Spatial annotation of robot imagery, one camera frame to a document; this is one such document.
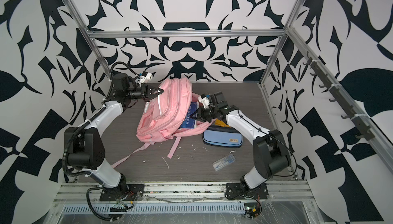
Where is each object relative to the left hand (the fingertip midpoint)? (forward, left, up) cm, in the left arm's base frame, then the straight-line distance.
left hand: (164, 89), depth 75 cm
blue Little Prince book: (-10, -12, -15) cm, 22 cm away
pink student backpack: (-11, +1, -5) cm, 12 cm away
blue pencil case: (-13, -30, -28) cm, 43 cm away
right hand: (-7, -13, -13) cm, 20 cm away
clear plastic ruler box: (-27, -28, -30) cm, 49 cm away
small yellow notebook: (-4, -30, -28) cm, 42 cm away
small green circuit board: (-48, -39, -32) cm, 70 cm away
